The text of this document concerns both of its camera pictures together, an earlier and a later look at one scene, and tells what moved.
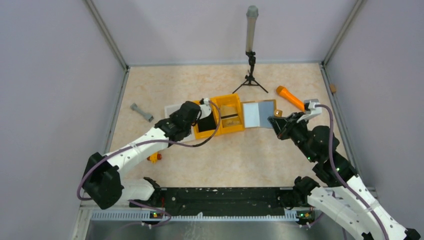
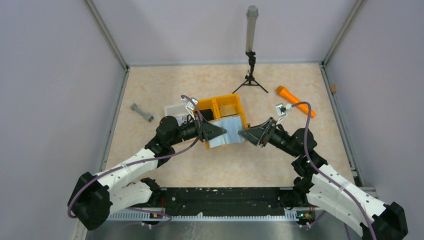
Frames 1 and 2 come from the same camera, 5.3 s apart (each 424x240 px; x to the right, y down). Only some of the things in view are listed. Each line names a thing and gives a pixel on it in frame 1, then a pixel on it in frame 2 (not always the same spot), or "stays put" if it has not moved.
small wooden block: [333, 88] stays put
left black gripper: [172, 115] -> [206, 131]
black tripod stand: [250, 80] stays put
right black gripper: [283, 125] -> [255, 135]
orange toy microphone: [283, 92] stays put
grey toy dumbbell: [134, 107] stays put
